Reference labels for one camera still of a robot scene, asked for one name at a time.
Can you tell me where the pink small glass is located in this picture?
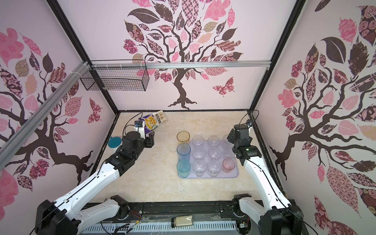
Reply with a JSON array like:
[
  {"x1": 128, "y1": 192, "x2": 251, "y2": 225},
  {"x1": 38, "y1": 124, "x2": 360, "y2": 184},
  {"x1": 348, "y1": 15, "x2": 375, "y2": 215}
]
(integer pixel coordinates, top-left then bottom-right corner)
[{"x1": 222, "y1": 158, "x2": 236, "y2": 173}]

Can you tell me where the clear glass back row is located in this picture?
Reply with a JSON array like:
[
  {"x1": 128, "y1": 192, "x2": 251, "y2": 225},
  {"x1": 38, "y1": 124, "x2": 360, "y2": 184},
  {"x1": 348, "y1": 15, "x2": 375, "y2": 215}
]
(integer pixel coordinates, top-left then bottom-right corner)
[{"x1": 208, "y1": 147, "x2": 222, "y2": 160}]

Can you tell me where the lilac plastic tray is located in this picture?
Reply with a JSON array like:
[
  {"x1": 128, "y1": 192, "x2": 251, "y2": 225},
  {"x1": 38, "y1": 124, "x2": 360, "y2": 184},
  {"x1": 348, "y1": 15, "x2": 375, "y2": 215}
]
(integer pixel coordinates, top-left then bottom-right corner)
[{"x1": 176, "y1": 142, "x2": 239, "y2": 179}]

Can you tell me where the blue tall glass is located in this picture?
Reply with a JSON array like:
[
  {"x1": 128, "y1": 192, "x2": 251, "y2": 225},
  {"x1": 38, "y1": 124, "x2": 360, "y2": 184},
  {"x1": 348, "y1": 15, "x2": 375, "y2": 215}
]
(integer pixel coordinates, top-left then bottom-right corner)
[{"x1": 176, "y1": 143, "x2": 191, "y2": 161}]

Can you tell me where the yellow tall glass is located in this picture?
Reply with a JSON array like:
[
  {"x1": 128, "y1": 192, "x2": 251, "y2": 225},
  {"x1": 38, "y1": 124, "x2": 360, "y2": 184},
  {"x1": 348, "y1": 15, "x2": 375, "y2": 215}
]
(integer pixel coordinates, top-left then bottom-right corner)
[{"x1": 176, "y1": 131, "x2": 191, "y2": 144}]

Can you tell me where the teal frosted glass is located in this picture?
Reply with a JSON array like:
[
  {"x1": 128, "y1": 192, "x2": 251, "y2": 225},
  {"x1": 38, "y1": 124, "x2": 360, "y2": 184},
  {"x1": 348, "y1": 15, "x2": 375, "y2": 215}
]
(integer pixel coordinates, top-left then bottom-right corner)
[{"x1": 177, "y1": 160, "x2": 191, "y2": 178}]

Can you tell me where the clear ribbed glass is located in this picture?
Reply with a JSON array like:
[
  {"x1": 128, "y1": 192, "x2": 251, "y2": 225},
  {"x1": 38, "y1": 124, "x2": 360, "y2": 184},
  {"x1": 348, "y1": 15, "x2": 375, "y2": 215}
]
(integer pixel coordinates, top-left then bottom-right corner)
[
  {"x1": 192, "y1": 148, "x2": 206, "y2": 160},
  {"x1": 193, "y1": 160, "x2": 207, "y2": 177}
]

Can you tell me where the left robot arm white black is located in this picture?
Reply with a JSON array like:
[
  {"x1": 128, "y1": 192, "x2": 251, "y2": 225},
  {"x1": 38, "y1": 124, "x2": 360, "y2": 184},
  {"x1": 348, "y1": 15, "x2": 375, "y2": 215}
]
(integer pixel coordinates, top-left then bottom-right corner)
[{"x1": 32, "y1": 130, "x2": 155, "y2": 235}]

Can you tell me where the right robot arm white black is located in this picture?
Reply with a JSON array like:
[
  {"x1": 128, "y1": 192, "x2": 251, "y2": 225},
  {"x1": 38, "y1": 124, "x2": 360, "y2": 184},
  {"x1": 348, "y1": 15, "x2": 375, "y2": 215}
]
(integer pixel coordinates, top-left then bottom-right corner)
[{"x1": 227, "y1": 124, "x2": 309, "y2": 235}]

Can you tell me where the white jar teal lid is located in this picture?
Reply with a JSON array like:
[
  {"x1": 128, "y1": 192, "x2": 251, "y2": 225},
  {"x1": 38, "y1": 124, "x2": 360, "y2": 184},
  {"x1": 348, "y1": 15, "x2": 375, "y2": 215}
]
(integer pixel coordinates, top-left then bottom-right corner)
[{"x1": 108, "y1": 137, "x2": 122, "y2": 152}]

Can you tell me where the purple snack bag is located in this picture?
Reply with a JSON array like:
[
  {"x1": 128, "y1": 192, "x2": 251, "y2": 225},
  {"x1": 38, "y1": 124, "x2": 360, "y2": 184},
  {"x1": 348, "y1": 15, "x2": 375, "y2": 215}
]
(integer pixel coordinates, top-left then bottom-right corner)
[{"x1": 142, "y1": 110, "x2": 167, "y2": 131}]

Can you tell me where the small beige box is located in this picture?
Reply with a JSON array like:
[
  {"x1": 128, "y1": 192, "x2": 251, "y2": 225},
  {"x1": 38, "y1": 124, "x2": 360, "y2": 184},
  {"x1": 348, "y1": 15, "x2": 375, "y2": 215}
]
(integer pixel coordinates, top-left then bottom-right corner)
[{"x1": 171, "y1": 215, "x2": 193, "y2": 228}]

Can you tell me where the black wire basket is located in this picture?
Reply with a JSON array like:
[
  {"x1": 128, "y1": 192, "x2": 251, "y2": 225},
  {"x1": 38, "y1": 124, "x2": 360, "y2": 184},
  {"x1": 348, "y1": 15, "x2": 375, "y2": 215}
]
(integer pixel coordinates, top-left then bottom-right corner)
[{"x1": 80, "y1": 59, "x2": 149, "y2": 92}]

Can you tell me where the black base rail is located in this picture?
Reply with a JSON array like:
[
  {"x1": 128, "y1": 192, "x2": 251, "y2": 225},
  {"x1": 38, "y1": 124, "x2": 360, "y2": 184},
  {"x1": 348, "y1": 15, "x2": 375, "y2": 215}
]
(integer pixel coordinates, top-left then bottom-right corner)
[{"x1": 108, "y1": 194, "x2": 252, "y2": 222}]

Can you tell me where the white slotted cable duct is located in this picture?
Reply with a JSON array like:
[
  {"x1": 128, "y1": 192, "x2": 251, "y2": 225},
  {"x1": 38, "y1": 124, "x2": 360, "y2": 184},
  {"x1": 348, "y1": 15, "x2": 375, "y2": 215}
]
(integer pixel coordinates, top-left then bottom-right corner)
[{"x1": 81, "y1": 221, "x2": 239, "y2": 235}]

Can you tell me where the aluminium rail back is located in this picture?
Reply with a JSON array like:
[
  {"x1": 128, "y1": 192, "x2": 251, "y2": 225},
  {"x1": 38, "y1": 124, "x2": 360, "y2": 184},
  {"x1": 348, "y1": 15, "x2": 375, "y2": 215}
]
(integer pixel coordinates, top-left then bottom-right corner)
[{"x1": 91, "y1": 60, "x2": 271, "y2": 70}]

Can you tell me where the aluminium rail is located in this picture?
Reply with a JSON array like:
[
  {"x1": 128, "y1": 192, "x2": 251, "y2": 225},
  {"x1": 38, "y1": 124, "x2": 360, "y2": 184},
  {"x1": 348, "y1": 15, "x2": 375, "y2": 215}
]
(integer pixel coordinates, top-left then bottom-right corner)
[
  {"x1": 1, "y1": 61, "x2": 90, "y2": 169},
  {"x1": 91, "y1": 60, "x2": 271, "y2": 70}
]

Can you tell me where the aluminium rail left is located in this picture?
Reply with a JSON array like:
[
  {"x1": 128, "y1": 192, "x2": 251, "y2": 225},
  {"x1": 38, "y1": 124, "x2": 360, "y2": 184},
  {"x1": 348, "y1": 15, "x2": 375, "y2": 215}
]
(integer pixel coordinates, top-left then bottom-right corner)
[{"x1": 1, "y1": 61, "x2": 90, "y2": 169}]

